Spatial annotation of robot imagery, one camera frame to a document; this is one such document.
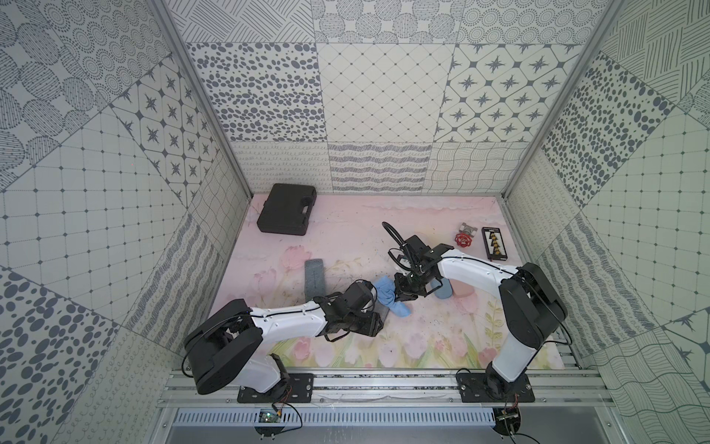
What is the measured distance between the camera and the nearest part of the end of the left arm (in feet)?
2.07

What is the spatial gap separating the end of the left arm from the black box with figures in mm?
534

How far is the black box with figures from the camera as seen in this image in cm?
103
